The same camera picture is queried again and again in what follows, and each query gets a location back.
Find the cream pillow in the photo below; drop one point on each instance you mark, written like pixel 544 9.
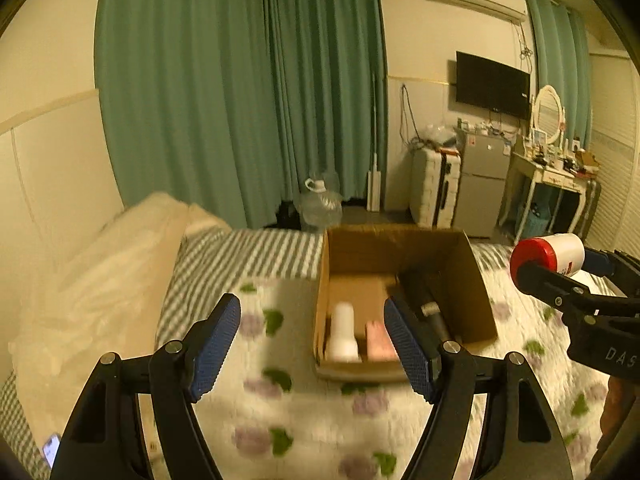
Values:
pixel 106 297

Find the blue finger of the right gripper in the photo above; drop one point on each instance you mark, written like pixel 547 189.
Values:
pixel 565 294
pixel 602 263

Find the open cardboard box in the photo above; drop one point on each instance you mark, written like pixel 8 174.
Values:
pixel 366 265

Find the white suitcase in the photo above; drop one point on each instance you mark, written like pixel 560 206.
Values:
pixel 434 187

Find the person's right hand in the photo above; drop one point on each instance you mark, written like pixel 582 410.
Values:
pixel 618 402

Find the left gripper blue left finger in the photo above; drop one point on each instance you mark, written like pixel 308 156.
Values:
pixel 103 439

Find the smartphone on bed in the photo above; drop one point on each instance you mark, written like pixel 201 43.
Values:
pixel 50 449

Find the red capped white bottle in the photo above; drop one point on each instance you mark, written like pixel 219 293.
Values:
pixel 561 253

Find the pink small box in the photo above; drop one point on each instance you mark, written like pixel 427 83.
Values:
pixel 379 346

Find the oval vanity mirror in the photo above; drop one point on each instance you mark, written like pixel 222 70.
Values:
pixel 547 121

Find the white cylindrical bottle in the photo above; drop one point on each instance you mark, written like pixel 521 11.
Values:
pixel 342 345

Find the green curtain by window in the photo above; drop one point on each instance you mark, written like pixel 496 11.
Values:
pixel 563 61

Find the floral quilted bedspread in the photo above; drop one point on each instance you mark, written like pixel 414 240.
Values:
pixel 370 431

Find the silver mini fridge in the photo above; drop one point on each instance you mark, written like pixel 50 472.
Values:
pixel 485 162

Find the black wall television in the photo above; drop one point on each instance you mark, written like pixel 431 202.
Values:
pixel 493 86

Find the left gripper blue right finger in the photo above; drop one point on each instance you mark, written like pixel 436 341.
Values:
pixel 520 438

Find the blue basket under vanity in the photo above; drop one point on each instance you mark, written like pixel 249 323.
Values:
pixel 536 221

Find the clear water jug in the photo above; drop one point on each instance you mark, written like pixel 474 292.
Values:
pixel 318 206

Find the white vanity table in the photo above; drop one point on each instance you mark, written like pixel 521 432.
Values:
pixel 572 197

